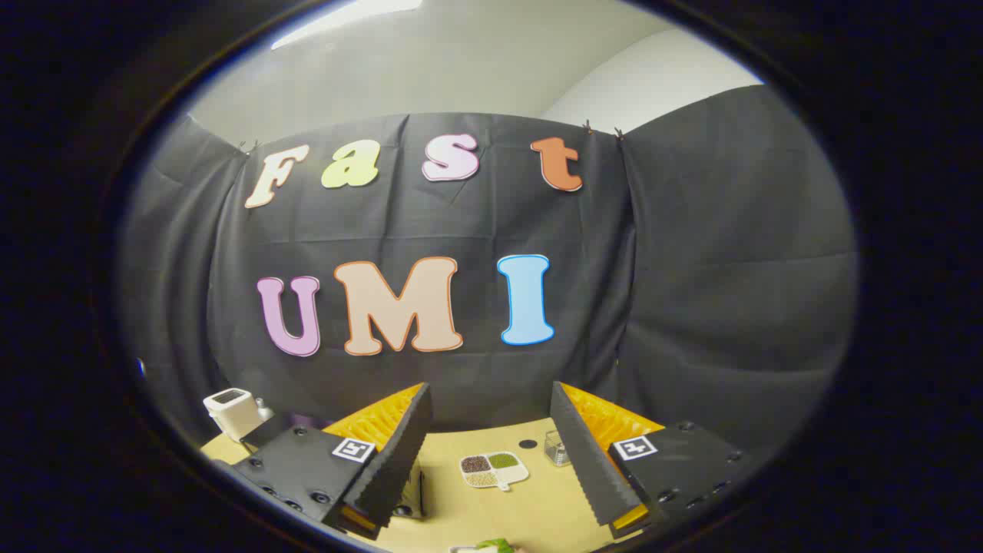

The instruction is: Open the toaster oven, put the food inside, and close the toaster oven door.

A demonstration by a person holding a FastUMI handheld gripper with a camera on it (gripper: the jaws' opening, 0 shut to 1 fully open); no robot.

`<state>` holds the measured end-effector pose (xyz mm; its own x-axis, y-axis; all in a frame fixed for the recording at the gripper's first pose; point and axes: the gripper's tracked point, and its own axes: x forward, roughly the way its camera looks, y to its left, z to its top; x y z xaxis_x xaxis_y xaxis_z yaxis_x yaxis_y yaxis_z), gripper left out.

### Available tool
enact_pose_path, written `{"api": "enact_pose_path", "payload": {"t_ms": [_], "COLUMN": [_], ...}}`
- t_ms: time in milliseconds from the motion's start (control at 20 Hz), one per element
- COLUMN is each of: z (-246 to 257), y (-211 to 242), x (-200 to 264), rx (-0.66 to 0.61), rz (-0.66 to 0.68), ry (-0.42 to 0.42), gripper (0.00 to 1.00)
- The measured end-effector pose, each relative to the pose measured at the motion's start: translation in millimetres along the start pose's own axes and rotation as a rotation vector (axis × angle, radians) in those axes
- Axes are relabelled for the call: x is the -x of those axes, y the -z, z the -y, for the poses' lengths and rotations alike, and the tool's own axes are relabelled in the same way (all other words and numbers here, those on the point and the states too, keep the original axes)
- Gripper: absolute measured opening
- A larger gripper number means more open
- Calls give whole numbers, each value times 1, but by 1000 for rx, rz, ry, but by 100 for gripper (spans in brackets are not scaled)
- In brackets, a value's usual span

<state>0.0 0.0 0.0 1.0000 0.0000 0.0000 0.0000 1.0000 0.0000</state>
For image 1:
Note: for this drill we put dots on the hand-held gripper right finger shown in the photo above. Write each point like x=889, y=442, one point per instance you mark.
x=587, y=461

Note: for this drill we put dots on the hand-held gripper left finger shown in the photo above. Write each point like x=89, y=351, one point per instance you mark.
x=395, y=461

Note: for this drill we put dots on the lettuce sandwich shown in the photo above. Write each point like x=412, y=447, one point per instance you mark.
x=495, y=544

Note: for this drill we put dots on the white divided grain dish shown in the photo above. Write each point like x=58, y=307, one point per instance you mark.
x=491, y=468

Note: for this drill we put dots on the white box appliance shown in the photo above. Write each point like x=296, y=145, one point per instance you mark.
x=230, y=411

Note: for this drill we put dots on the black backdrop cloth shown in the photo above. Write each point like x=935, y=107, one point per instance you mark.
x=691, y=269

